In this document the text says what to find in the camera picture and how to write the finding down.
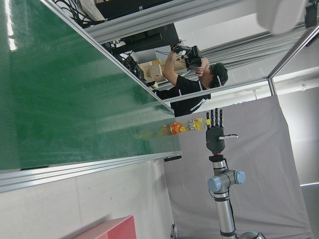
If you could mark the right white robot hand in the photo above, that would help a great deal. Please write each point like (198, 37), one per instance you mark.
(215, 139)

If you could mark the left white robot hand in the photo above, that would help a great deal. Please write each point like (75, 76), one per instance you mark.
(279, 15)

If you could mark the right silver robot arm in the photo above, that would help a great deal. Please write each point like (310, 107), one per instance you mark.
(224, 211)

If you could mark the pink plastic basket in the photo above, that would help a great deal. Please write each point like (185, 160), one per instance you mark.
(119, 229)

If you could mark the orange drink bottle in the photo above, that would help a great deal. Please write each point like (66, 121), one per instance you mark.
(179, 127)

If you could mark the person in black shirt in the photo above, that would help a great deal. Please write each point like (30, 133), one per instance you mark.
(189, 99)

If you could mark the grey pleated curtain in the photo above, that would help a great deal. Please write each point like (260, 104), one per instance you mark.
(249, 52)

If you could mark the grey fabric backdrop curtain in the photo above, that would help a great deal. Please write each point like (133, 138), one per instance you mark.
(261, 161)

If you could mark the open cardboard box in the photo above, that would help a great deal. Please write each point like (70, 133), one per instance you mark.
(154, 71)

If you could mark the black Huawei monitor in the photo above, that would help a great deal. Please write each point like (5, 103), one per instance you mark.
(152, 39)

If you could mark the green conveyor belt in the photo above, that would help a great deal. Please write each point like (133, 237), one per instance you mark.
(62, 99)

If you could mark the aluminium profile frame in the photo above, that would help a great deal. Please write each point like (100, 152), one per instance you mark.
(199, 15)

